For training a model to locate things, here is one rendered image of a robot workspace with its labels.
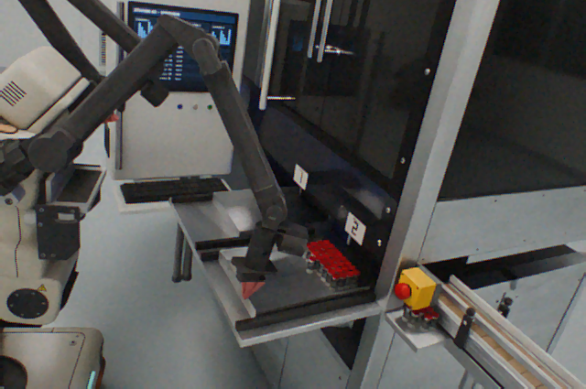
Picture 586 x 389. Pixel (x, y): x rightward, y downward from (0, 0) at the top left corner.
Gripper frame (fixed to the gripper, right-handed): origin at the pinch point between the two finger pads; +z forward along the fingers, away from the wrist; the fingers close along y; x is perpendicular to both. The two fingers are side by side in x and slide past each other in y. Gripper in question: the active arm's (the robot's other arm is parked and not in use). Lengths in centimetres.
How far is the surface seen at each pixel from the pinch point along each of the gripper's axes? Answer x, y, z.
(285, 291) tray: 2.7, 13.1, 1.2
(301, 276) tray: 7.5, 20.3, 0.0
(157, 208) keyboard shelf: 66, -7, 13
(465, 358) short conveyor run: -30, 47, -3
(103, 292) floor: 123, -7, 94
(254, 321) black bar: -7.7, 0.0, 1.6
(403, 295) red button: -18.4, 31.0, -13.5
